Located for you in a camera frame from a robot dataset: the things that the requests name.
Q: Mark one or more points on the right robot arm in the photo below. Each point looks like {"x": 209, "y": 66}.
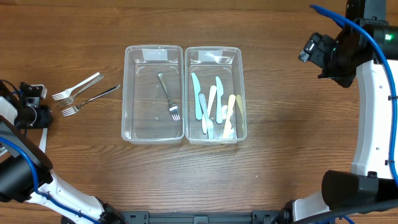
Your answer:
{"x": 364, "y": 52}

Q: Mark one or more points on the metal fork dark handle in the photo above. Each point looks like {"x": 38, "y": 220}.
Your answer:
{"x": 74, "y": 109}

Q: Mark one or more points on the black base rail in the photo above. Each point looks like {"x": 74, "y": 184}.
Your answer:
{"x": 256, "y": 216}

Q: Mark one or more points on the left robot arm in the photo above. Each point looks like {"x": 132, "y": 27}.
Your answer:
{"x": 27, "y": 175}

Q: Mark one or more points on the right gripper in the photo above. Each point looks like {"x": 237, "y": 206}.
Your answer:
{"x": 333, "y": 73}

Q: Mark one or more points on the pale blue plastic knife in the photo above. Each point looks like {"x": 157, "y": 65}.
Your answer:
{"x": 209, "y": 123}

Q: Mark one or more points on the white plastic fork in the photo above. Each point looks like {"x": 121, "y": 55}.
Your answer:
{"x": 66, "y": 93}
{"x": 43, "y": 140}

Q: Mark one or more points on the white plastic knife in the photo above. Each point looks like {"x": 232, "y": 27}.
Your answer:
{"x": 211, "y": 98}

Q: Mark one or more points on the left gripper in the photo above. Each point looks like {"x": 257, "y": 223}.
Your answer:
{"x": 43, "y": 116}

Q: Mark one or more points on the light blue plastic knife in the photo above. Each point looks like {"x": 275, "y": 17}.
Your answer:
{"x": 197, "y": 89}

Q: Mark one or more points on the cream plastic knife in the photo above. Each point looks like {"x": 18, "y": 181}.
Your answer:
{"x": 228, "y": 125}

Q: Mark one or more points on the right clear plastic container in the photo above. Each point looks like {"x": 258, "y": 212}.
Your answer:
{"x": 209, "y": 62}

